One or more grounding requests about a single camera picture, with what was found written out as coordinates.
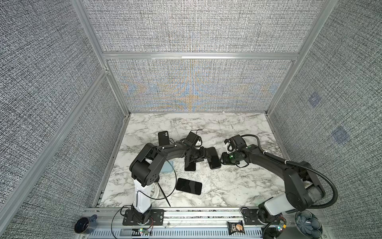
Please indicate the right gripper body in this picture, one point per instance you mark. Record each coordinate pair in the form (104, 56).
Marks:
(231, 158)

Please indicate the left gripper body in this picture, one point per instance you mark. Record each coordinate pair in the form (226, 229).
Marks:
(197, 154)

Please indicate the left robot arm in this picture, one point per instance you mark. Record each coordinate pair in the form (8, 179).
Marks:
(146, 167)

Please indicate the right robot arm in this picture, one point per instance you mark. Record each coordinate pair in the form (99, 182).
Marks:
(305, 187)

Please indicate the black phone upright centre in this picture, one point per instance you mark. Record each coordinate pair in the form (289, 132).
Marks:
(190, 165)

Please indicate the light blue phone case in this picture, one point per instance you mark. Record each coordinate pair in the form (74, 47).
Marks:
(167, 167)

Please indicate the black phone lying front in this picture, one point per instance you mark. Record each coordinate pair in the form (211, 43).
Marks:
(189, 186)

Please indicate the black ladle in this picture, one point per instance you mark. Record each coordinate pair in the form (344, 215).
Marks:
(165, 197)

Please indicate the white alarm clock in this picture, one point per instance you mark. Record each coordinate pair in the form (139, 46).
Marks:
(155, 192)

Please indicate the snack packet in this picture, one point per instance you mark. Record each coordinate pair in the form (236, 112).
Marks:
(235, 227)

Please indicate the bowl of dark capsules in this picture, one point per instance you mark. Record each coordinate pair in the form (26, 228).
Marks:
(308, 224)

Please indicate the dark blue mug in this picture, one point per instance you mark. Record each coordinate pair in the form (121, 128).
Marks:
(86, 225)

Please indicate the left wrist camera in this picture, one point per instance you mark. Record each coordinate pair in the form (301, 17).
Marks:
(193, 139)

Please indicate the black phone with camera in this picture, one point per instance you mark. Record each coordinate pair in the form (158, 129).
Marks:
(163, 138)

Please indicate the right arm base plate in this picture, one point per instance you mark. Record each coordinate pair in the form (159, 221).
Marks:
(250, 216)

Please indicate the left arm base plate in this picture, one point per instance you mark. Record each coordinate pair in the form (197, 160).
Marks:
(150, 217)

